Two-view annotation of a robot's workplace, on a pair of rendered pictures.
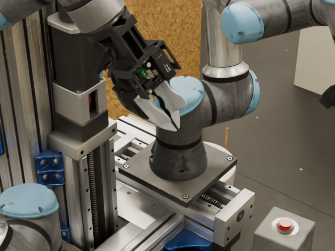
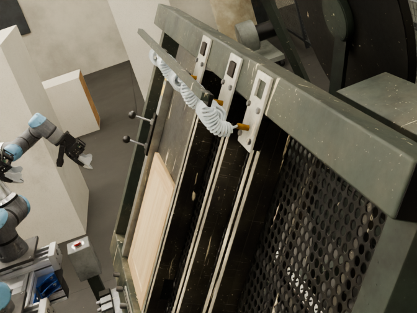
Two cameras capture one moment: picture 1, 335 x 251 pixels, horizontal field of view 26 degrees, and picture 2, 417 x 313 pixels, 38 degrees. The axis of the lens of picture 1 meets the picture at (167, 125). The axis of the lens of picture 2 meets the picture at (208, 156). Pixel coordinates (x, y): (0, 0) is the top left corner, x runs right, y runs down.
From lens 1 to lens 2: 1.59 m
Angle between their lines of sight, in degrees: 36
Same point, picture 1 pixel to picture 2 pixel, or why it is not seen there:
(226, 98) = (16, 208)
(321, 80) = not seen: hidden behind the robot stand
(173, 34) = not seen: outside the picture
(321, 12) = (36, 132)
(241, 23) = (13, 150)
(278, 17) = (23, 142)
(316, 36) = not seen: hidden behind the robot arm
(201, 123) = (13, 223)
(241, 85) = (18, 199)
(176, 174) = (18, 253)
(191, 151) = (17, 239)
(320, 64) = (28, 233)
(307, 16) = (32, 138)
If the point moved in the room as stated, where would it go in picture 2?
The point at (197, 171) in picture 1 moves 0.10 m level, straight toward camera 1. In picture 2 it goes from (25, 247) to (35, 251)
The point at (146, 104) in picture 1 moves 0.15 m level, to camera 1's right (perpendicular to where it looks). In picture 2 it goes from (10, 175) to (41, 156)
